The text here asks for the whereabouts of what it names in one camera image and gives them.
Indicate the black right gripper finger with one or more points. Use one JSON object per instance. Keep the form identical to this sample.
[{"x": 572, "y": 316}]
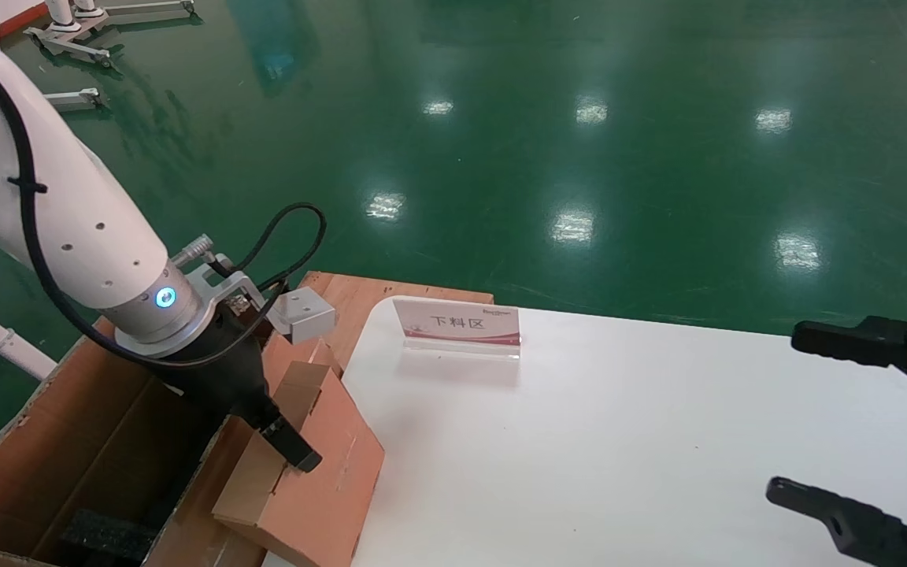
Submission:
[
  {"x": 847, "y": 520},
  {"x": 871, "y": 344}
]

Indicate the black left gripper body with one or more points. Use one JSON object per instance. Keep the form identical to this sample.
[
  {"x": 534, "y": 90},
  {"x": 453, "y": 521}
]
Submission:
[{"x": 225, "y": 370}]

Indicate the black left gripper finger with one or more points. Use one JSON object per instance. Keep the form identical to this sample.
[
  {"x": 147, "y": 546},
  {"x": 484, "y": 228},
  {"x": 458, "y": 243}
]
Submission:
[{"x": 292, "y": 445}]

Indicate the small cardboard box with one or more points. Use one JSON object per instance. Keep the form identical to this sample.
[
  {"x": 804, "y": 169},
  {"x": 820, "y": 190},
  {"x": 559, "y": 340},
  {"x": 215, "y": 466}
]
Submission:
[{"x": 320, "y": 488}]

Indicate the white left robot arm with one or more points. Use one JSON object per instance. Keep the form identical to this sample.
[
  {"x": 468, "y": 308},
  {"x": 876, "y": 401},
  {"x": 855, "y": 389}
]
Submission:
[{"x": 83, "y": 197}]

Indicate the large cardboard box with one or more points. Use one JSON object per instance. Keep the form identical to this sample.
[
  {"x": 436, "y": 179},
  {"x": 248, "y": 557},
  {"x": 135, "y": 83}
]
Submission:
[{"x": 68, "y": 441}]

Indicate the black foam block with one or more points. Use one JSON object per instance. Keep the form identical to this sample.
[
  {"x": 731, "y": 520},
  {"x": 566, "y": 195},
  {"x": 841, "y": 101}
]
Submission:
[{"x": 107, "y": 537}]

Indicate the acrylic sign holder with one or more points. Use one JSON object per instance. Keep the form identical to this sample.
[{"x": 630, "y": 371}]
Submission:
[{"x": 461, "y": 323}]

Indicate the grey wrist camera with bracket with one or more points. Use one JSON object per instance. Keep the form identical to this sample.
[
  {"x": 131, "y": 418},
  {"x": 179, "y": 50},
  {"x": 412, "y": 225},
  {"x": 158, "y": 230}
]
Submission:
[{"x": 304, "y": 313}]

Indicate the white post stand base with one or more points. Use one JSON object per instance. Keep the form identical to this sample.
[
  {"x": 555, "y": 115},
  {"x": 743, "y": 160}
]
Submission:
[{"x": 68, "y": 35}]

